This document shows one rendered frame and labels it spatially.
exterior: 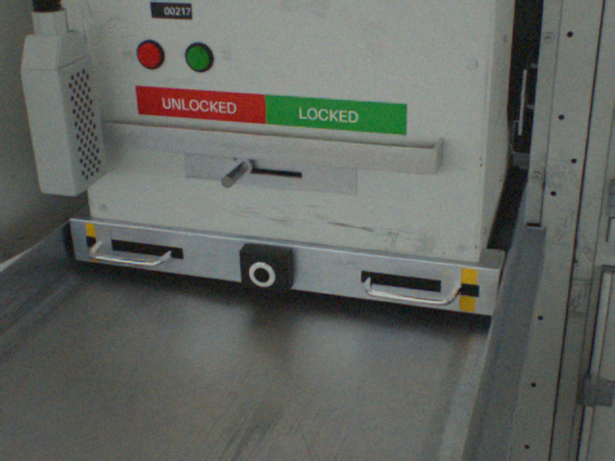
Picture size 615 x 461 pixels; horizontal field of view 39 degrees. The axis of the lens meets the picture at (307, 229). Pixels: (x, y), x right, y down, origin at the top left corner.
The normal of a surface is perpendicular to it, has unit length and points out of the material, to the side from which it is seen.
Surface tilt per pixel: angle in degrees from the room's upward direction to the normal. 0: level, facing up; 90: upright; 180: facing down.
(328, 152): 90
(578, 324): 90
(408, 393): 0
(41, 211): 90
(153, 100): 90
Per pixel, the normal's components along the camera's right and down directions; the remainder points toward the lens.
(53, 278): 0.95, 0.11
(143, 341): -0.03, -0.90
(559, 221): -0.30, 0.41
